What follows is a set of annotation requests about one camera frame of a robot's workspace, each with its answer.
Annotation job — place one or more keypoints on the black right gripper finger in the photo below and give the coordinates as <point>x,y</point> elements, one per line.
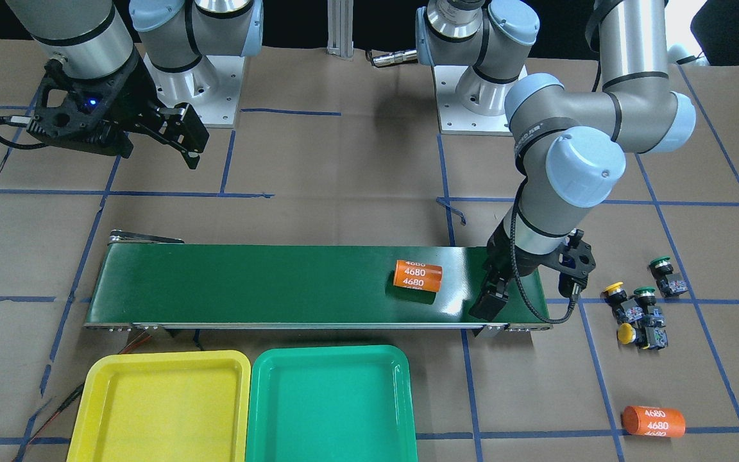
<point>183,130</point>

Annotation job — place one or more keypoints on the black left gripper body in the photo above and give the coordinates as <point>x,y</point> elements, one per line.
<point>503,255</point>

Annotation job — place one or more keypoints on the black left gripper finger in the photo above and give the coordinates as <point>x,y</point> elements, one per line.
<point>490,302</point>

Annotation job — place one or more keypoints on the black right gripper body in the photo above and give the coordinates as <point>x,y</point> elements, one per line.
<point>127,92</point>

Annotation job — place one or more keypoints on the orange 4680 cylinder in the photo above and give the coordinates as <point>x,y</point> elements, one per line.
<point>418,276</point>
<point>658,422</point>

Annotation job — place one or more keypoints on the green push button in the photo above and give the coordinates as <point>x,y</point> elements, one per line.
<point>669,282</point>
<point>652,315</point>

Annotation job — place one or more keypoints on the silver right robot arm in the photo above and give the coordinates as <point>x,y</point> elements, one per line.
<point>92,40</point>

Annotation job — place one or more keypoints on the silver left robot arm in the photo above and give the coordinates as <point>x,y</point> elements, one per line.
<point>570,146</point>

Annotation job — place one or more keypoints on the yellow push button upper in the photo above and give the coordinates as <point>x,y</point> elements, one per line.
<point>624,308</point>

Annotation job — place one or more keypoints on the yellow push button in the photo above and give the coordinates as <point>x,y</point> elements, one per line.
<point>624,308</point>
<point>643,337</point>

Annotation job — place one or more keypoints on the yellow push button lower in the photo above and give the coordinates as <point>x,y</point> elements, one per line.
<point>643,337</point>

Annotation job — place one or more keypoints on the green conveyor belt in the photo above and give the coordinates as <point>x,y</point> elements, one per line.
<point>150,282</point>

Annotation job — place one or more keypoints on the orange 4680 cylinder on table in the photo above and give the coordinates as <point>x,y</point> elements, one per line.
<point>658,422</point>

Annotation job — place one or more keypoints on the green plastic tray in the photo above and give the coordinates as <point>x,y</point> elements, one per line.
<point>335,403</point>

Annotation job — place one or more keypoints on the yellow plastic tray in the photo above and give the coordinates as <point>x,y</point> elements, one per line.
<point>189,406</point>

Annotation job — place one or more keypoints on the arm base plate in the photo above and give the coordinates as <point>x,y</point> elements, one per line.
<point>212,87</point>
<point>467,104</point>

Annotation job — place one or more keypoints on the aluminium frame post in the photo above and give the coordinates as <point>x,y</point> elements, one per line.
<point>340,15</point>

